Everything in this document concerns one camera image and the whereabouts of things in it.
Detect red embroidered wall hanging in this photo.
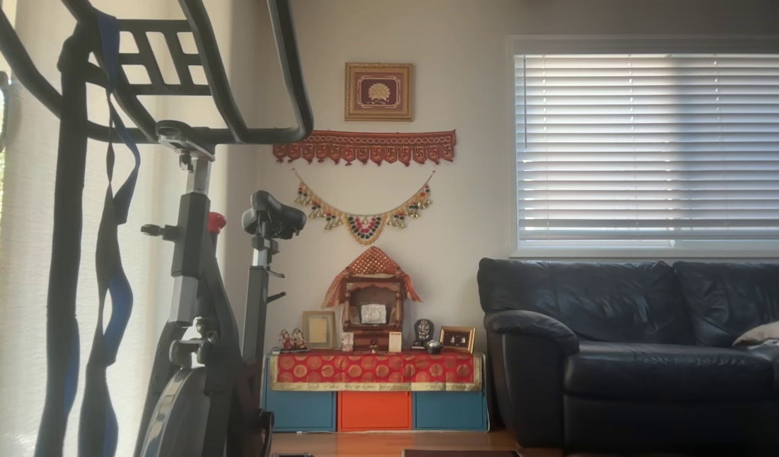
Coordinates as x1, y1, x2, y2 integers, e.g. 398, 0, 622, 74
273, 129, 457, 168

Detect wooden shrine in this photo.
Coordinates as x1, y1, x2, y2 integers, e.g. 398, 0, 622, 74
342, 274, 406, 352

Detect red gold canopy cloth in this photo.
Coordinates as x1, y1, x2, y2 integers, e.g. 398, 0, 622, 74
321, 246, 423, 310

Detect gold framed picture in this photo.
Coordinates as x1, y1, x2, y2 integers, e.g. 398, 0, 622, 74
345, 62, 414, 122

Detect blue black resistance band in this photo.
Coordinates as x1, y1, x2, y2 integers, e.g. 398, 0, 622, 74
77, 10, 142, 457

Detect white curtain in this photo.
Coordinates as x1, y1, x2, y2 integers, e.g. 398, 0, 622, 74
0, 0, 237, 457

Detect black leather sofa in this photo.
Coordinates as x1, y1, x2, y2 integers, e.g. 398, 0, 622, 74
477, 257, 779, 453

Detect beaded garland wall hanging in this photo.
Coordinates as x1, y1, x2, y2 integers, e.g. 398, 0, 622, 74
292, 168, 436, 246

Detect white window blinds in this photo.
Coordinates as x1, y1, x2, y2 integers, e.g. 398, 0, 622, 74
514, 53, 779, 249

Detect white cushion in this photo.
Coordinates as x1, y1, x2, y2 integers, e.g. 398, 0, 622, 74
732, 319, 779, 350

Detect small gold photo frame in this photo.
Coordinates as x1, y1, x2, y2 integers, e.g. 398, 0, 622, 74
439, 326, 477, 354

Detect black exercise bike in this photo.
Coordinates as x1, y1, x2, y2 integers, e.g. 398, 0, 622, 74
0, 0, 315, 457

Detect pale photo frame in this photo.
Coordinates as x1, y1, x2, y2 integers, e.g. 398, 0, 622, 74
302, 310, 336, 350

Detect blue orange cabinet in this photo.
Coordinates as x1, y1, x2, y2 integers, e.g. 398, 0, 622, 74
262, 352, 489, 434

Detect red idol figurines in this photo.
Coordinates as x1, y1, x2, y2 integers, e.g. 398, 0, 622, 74
278, 328, 309, 354

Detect red gold table cloth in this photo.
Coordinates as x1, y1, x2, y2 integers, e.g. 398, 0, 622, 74
269, 350, 484, 392

